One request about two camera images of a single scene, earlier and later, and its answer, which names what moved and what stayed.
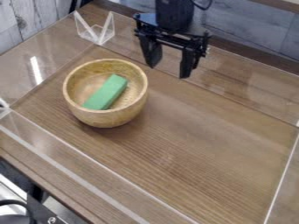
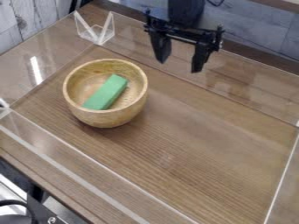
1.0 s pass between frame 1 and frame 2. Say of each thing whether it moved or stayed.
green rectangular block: stayed
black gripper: moved
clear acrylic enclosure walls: stayed
